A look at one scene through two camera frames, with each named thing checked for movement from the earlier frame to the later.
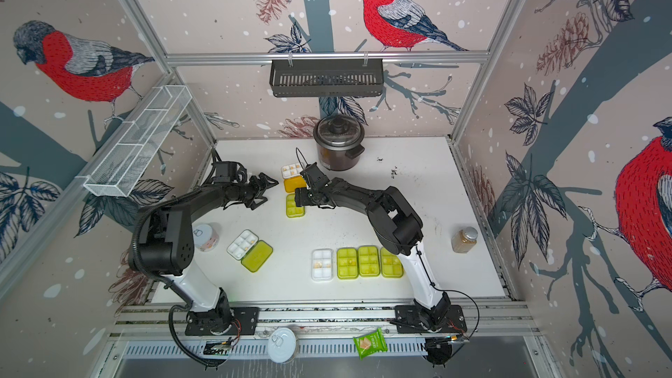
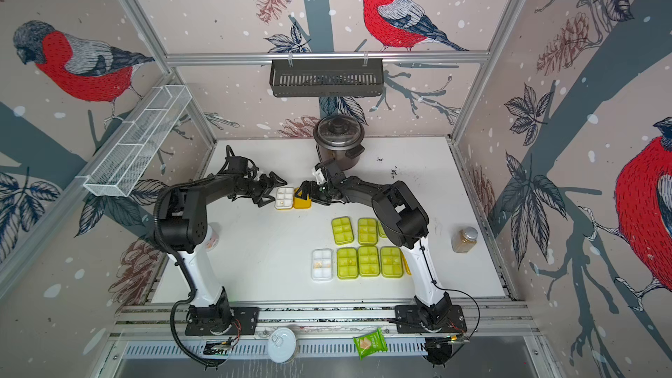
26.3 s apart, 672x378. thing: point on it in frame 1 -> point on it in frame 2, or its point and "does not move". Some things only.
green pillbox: x=292 y=211 -> x=367 y=231
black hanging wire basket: x=325 y=78 does not move
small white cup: x=205 y=237 does not move
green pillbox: x=346 y=262 does not move
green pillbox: x=249 y=249 -> x=342 y=230
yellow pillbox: x=293 y=178 -> x=286 y=199
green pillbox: x=390 y=264 does not move
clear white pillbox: x=322 y=264 does not move
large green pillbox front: x=368 y=261 does not move
